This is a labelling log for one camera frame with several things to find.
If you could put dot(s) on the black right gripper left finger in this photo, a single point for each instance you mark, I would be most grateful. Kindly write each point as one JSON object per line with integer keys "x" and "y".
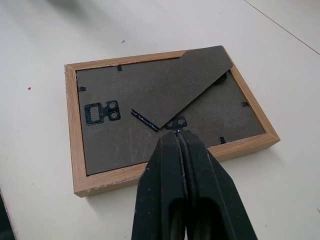
{"x": 160, "y": 180}

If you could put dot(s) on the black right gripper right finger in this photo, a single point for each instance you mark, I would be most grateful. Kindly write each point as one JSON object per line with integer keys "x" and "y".
{"x": 212, "y": 185}

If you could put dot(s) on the wooden picture frame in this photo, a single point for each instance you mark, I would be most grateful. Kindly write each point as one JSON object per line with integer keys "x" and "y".
{"x": 150, "y": 100}

